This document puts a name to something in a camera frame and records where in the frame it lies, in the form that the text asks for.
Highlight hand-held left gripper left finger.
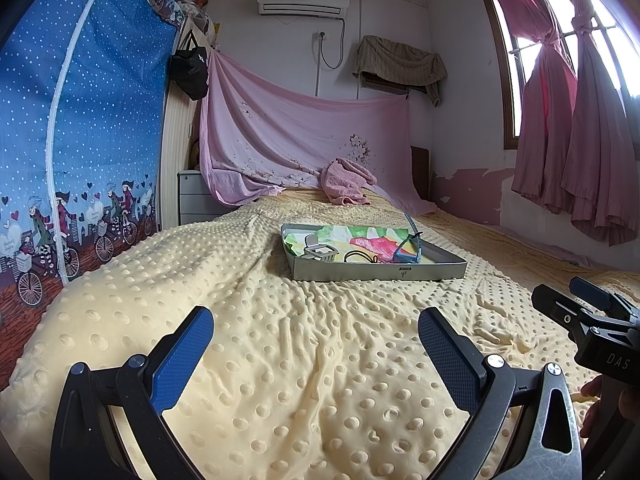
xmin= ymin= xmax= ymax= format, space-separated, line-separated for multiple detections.
xmin=50 ymin=306 xmax=215 ymax=480

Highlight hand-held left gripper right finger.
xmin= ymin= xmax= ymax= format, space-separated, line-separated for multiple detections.
xmin=417 ymin=307 xmax=584 ymax=480

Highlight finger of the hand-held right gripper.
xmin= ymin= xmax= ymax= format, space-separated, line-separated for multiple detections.
xmin=531 ymin=284 xmax=603 ymax=348
xmin=569 ymin=276 xmax=640 ymax=322

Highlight blue-framed glasses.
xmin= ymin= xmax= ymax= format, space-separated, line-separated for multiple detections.
xmin=390 ymin=212 xmax=424 ymax=265

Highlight grey metal tray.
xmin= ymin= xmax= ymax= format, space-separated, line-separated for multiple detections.
xmin=280 ymin=222 xmax=469 ymax=282

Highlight person's right hand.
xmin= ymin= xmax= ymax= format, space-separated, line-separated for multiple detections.
xmin=579 ymin=375 xmax=607 ymax=439

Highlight yellow dotted blanket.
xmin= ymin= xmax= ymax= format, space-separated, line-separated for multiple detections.
xmin=0 ymin=187 xmax=640 ymax=480

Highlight colourful printed cloth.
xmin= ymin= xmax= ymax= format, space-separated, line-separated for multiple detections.
xmin=299 ymin=224 xmax=432 ymax=264

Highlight grey drawer cabinet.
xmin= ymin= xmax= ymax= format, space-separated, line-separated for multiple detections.
xmin=177 ymin=170 xmax=237 ymax=227

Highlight pink curtain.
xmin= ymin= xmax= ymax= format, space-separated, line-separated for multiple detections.
xmin=474 ymin=0 xmax=581 ymax=217
xmin=559 ymin=0 xmax=640 ymax=247

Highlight brown headboard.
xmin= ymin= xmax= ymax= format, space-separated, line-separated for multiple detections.
xmin=410 ymin=146 xmax=432 ymax=197

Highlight wooden wardrobe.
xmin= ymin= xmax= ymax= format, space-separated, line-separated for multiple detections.
xmin=159 ymin=15 xmax=217 ymax=229

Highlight pink towel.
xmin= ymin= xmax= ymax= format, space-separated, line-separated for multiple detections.
xmin=320 ymin=157 xmax=378 ymax=207

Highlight window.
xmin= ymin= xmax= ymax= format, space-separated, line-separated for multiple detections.
xmin=469 ymin=0 xmax=640 ymax=152

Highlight pink hanging sheet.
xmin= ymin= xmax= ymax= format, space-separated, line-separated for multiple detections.
xmin=198 ymin=52 xmax=438 ymax=216

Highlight blue dotted fabric wardrobe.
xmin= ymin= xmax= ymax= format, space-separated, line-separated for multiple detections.
xmin=0 ymin=0 xmax=185 ymax=394

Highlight black tote bag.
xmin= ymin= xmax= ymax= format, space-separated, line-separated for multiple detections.
xmin=169 ymin=35 xmax=209 ymax=101

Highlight brown cloth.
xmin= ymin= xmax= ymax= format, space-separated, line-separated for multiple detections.
xmin=352 ymin=35 xmax=448 ymax=109

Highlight patterned bedding bundle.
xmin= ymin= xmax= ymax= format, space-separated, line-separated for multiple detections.
xmin=175 ymin=0 xmax=222 ymax=47

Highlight white air conditioner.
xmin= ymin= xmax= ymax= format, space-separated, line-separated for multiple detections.
xmin=256 ymin=0 xmax=351 ymax=19

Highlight air conditioner power cord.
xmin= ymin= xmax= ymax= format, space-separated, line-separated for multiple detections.
xmin=315 ymin=14 xmax=347 ymax=97

